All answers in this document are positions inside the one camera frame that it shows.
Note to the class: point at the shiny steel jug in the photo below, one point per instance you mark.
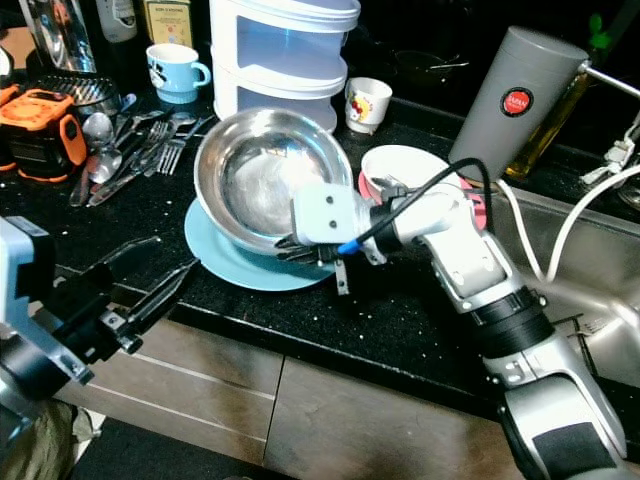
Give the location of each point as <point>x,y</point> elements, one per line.
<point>58,35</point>

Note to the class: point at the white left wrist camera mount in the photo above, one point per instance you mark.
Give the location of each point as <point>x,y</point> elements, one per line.
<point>20,290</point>

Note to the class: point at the grey cabinet door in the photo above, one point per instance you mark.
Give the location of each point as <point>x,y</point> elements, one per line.
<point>360,430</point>

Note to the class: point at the olive green cloth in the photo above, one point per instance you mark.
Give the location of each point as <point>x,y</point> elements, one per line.
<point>50,445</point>

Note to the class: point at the grey cylinder canister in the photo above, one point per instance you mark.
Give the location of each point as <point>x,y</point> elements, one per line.
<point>510,90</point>

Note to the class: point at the black pan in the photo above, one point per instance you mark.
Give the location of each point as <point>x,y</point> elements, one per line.
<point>425,68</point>

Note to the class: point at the white printed mug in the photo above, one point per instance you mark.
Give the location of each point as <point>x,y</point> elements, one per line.
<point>370,110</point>

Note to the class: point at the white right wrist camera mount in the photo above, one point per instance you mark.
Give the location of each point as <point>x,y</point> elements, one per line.
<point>325,215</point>

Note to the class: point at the steel spoon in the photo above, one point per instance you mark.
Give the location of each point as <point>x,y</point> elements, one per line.
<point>105,166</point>
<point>96,130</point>

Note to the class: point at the steel faucet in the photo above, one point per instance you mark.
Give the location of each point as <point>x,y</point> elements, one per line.
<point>615,78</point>

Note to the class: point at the pink plate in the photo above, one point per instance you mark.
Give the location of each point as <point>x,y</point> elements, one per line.
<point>475,205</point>

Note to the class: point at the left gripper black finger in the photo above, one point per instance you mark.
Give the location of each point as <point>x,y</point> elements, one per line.
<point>165,300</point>
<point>125,265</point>

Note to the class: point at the yellow carton box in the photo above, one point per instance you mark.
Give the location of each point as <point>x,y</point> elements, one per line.
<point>168,22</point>

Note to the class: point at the black floor mat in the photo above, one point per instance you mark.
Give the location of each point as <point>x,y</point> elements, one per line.
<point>160,460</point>

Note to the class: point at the blue printed mug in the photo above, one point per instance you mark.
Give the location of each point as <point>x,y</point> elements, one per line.
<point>172,85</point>

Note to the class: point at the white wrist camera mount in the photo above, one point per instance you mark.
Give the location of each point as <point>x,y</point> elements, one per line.
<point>20,290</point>
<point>325,215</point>

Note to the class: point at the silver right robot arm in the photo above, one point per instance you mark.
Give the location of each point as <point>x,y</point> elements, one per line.
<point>470,260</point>

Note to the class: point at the yellow oil bottle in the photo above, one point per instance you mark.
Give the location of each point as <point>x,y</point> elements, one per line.
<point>555,135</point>

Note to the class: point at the light blue plate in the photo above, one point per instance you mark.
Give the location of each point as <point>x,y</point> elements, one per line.
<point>240,275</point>

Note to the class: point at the orange black tool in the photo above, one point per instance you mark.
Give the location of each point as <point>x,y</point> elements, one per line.
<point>40,108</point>

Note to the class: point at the stainless steel bowl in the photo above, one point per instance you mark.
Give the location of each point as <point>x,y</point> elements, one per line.
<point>255,175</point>

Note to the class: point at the white bowl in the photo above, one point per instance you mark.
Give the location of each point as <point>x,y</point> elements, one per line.
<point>405,160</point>

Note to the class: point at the white tiered food container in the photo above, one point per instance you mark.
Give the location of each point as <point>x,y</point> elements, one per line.
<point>280,105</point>

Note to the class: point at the stainless steel sink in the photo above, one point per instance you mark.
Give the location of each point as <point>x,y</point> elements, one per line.
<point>600,300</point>

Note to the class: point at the bottle with white label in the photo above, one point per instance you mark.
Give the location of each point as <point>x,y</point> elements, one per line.
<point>117,18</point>

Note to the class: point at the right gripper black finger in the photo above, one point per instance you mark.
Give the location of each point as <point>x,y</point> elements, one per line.
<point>292,243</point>
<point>298,262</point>

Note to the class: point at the grey cabinet drawer front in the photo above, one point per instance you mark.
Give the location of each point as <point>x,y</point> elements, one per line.
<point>180,410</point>
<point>210,365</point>

